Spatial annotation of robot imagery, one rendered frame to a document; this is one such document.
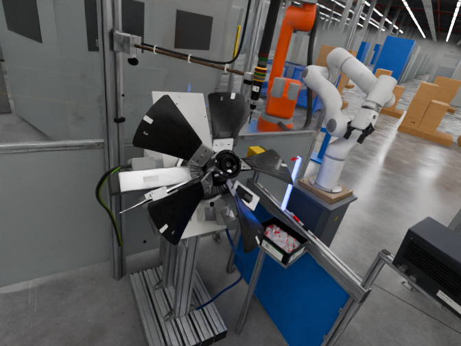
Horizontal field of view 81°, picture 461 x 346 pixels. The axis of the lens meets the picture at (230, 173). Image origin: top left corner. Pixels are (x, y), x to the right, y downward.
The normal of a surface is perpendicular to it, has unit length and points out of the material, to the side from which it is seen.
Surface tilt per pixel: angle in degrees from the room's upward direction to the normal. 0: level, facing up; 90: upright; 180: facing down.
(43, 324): 0
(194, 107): 50
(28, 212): 90
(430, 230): 15
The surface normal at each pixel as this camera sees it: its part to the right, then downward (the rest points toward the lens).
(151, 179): 0.48, -0.18
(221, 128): -0.31, -0.34
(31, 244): 0.48, 0.50
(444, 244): -0.06, -0.80
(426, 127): -0.57, 0.31
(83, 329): 0.17, -0.86
